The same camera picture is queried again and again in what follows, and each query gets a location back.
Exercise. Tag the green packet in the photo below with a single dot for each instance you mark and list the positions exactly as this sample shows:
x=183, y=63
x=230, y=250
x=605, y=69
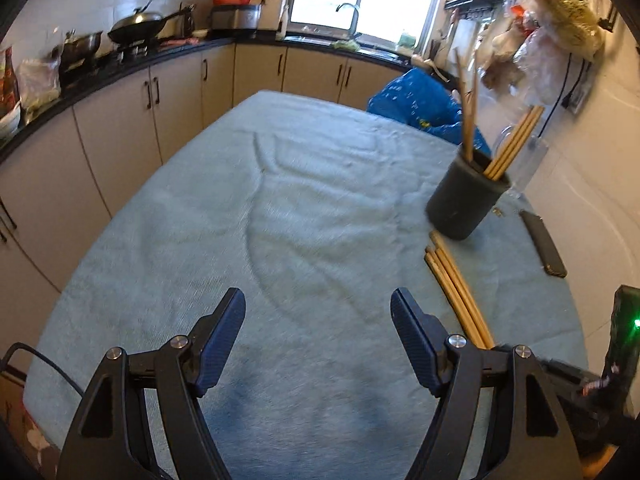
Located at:
x=406, y=41

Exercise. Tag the black kitchen countertop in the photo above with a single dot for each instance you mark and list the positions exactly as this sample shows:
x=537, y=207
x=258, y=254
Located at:
x=310, y=40

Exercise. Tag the red label sauce bottle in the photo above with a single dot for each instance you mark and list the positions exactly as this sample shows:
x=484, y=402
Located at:
x=9, y=80

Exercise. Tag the steel cooking pot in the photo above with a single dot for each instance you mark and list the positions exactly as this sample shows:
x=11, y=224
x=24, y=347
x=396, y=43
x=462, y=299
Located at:
x=80, y=47

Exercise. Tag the clear plastic food bag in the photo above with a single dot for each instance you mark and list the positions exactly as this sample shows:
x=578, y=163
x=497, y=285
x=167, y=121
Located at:
x=37, y=85

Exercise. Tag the black gas stove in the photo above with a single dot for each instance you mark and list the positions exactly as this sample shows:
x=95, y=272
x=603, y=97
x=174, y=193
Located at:
x=132, y=52

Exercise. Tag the white bowl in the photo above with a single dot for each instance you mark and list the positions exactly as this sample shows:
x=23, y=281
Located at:
x=9, y=120

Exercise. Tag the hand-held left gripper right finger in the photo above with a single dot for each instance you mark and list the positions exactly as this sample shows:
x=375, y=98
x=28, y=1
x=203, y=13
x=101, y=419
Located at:
x=412, y=340

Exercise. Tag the black smartphone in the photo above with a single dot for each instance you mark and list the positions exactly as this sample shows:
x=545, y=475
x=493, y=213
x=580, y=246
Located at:
x=542, y=245

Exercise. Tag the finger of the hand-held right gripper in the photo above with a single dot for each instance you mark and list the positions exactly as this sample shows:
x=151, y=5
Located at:
x=570, y=377

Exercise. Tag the blue plastic bag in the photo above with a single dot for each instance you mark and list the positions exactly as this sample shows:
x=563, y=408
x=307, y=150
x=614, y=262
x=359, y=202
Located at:
x=415, y=95

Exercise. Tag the white hanging plastic bag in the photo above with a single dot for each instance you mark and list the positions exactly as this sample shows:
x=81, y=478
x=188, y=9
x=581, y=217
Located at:
x=532, y=60

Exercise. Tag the silver rice cooker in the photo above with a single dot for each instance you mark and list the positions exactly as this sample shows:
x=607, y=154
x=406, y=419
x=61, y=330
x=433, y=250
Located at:
x=235, y=19

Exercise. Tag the bunch of wooden chopsticks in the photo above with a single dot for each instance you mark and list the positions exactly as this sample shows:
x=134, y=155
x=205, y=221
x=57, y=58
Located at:
x=462, y=300

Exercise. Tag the white bottle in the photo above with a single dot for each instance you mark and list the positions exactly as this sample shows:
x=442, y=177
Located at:
x=282, y=22

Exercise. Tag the chrome sink faucet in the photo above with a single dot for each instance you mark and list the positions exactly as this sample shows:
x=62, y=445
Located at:
x=354, y=20

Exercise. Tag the yellow hanging plastic bag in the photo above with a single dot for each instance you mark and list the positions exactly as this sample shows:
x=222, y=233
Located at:
x=565, y=10

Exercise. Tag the beige lower kitchen cabinets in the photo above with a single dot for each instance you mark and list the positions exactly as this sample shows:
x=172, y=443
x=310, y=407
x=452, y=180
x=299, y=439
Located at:
x=115, y=105

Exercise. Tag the white cutting board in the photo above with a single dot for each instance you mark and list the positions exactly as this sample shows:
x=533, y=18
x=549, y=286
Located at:
x=465, y=40

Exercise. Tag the dark grey chopstick holder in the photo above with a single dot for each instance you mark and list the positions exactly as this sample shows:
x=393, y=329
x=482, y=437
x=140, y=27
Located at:
x=460, y=200

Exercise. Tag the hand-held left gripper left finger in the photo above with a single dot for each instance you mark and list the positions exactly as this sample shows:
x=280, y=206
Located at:
x=222, y=340

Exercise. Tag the grey-blue tablecloth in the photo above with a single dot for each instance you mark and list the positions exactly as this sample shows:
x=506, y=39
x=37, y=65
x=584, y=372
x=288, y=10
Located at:
x=300, y=210

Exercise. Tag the steel kettle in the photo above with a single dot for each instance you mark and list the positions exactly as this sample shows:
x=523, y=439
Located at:
x=187, y=20

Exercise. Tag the wall socket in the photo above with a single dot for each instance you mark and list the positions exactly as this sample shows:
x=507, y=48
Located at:
x=580, y=97

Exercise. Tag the black wok with lid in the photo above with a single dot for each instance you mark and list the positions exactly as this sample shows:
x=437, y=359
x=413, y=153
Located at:
x=137, y=27

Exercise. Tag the brown hanging bag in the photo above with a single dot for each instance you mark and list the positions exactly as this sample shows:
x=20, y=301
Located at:
x=500, y=70

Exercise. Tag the green dish cloth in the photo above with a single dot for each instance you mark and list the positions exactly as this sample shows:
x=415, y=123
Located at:
x=346, y=45

